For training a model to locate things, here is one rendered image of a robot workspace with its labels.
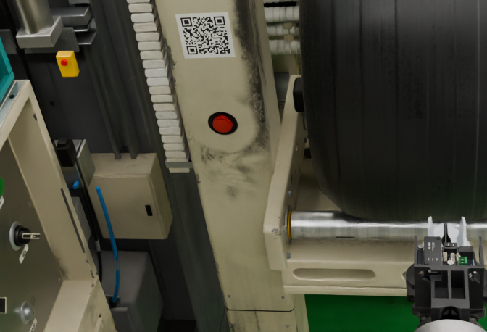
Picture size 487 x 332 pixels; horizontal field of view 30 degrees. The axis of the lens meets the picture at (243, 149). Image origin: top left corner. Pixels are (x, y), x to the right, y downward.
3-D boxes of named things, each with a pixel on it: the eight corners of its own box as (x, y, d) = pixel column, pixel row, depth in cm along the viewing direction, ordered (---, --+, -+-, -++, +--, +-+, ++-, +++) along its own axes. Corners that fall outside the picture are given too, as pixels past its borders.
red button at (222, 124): (214, 133, 139) (211, 118, 137) (216, 126, 140) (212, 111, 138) (232, 133, 138) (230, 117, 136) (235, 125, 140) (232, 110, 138)
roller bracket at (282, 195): (269, 273, 142) (261, 229, 135) (295, 114, 171) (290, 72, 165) (290, 274, 141) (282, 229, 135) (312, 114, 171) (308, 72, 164)
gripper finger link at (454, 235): (473, 193, 105) (477, 244, 97) (472, 233, 108) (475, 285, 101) (446, 193, 106) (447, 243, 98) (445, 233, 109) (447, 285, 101)
